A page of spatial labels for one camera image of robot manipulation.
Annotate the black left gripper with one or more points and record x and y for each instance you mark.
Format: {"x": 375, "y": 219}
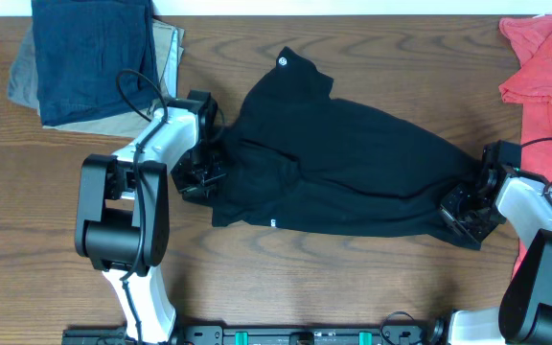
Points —
{"x": 192, "y": 185}

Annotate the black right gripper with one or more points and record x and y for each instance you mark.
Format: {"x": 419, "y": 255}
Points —
{"x": 448, "y": 209}

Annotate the black t-shirt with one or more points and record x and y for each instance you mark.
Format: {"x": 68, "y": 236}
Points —
{"x": 303, "y": 160}

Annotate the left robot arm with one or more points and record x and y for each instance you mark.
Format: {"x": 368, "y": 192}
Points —
{"x": 123, "y": 218}

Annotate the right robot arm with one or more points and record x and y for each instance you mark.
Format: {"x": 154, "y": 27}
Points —
{"x": 524, "y": 315}

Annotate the folded khaki garment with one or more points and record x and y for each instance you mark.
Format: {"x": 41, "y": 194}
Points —
{"x": 22, "y": 84}

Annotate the coral red t-shirt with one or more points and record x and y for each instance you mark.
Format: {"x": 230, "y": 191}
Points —
{"x": 531, "y": 86}

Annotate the folded navy blue garment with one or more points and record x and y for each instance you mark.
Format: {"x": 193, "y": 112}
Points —
{"x": 94, "y": 59}

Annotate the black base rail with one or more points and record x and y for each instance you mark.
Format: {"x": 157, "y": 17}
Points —
{"x": 396, "y": 333}

